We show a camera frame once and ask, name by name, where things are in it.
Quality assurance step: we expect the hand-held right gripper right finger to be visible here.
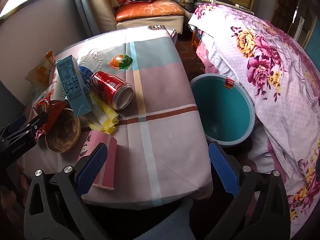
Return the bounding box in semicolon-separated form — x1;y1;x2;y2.
202;141;292;240

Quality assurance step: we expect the light blue plastic wrapper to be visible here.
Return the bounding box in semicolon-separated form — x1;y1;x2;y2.
79;66;93;85

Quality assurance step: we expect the orange seat cushion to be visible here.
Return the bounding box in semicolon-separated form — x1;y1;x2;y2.
115;0;185;22

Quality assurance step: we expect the dark wooden shelf unit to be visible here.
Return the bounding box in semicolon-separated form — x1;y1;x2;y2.
271;0;318;50

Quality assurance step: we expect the orange chocolate wafer packet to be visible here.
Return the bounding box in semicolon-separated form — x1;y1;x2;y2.
32;97;67;140

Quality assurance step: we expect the orange green jelly cup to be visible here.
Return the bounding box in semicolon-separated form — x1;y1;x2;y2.
110;54;132;70

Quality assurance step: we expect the pink paper cup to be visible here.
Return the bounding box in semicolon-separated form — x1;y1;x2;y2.
76;130;118;190

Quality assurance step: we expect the light blue milk carton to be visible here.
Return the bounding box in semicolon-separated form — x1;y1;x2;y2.
55;55;94;117

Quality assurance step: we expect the cream leather sofa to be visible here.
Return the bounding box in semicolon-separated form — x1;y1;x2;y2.
87;0;185;34

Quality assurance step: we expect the clear plastic cup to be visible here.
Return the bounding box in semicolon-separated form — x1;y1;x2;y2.
79;49;107;69

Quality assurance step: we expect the red soda can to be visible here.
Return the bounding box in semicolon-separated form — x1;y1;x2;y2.
89;71;134;110

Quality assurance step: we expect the teal cabinet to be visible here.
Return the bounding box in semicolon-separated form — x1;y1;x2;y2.
305;36;320;68

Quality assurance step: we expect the yellow patterned paper napkin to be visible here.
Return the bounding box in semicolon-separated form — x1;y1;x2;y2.
86;91;120;134

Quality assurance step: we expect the grey metal door frame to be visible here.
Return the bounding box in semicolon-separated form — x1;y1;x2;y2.
70;0;93;35

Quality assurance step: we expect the orange cream bread wrapper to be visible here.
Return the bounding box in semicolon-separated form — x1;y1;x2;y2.
25;50;57;85

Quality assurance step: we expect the teal plastic trash bin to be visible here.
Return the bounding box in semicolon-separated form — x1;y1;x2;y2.
189;74;256;147

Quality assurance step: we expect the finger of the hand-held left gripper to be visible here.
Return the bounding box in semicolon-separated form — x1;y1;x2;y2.
0;111;48;143

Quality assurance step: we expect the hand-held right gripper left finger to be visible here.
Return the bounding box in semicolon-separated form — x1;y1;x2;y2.
24;142;110;240

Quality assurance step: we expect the pink floral quilt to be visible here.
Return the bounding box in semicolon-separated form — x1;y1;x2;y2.
187;4;320;230

